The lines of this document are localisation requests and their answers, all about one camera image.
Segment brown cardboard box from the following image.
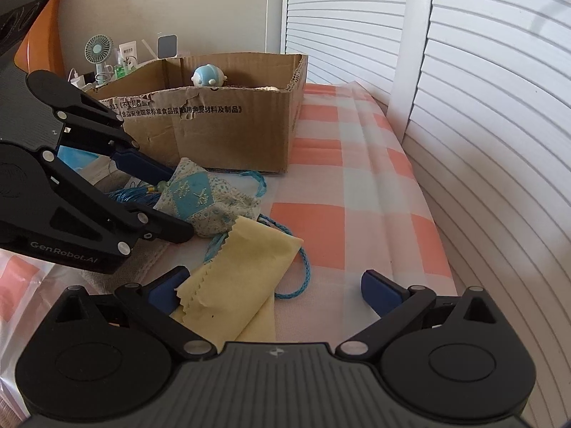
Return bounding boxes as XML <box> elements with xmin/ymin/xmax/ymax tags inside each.
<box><xmin>89</xmin><ymin>52</ymin><xmax>308</xmax><ymax>173</ymax></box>

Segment white louvered closet doors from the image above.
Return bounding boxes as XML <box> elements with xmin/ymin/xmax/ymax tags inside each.
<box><xmin>281</xmin><ymin>0</ymin><xmax>570</xmax><ymax>427</ymax></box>

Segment white phone stand mirror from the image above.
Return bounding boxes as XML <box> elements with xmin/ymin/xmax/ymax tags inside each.
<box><xmin>157</xmin><ymin>34</ymin><xmax>178</xmax><ymax>59</ymax></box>

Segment blue plush doll keychain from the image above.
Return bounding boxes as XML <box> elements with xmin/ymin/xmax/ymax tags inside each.
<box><xmin>191</xmin><ymin>64</ymin><xmax>227</xmax><ymax>87</ymax></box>

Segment grey stuffed sachet pillow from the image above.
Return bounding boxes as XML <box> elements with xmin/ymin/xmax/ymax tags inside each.
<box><xmin>79</xmin><ymin>239</ymin><xmax>170</xmax><ymax>294</ymax></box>

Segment green desk fan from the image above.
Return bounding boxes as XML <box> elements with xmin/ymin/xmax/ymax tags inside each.
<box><xmin>84</xmin><ymin>34</ymin><xmax>113</xmax><ymax>85</ymax></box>

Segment green bottle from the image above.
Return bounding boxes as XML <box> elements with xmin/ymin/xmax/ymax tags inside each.
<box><xmin>114</xmin><ymin>54</ymin><xmax>128</xmax><ymax>80</ymax></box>

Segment pink checkered tablecloth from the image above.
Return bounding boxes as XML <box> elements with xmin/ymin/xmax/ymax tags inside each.
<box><xmin>1</xmin><ymin>83</ymin><xmax>456</xmax><ymax>425</ymax></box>

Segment floral patchwork sachet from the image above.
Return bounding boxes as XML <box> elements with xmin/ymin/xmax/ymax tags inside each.
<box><xmin>106</xmin><ymin>156</ymin><xmax>312</xmax><ymax>301</ymax></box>

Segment white tube bottle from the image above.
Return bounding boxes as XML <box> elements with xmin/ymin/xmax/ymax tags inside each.
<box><xmin>118</xmin><ymin>41</ymin><xmax>138</xmax><ymax>71</ymax></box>

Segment wooden bed headboard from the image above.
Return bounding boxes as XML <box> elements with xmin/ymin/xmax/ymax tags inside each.
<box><xmin>14</xmin><ymin>0</ymin><xmax>66</xmax><ymax>77</ymax></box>

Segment yellow cleaning cloth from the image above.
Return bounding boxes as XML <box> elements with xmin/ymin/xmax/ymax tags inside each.
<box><xmin>170</xmin><ymin>216</ymin><xmax>303</xmax><ymax>350</ymax></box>

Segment blue surgical face mask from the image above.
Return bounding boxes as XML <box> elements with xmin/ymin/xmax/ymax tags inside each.
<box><xmin>57</xmin><ymin>146</ymin><xmax>117</xmax><ymax>185</ymax></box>

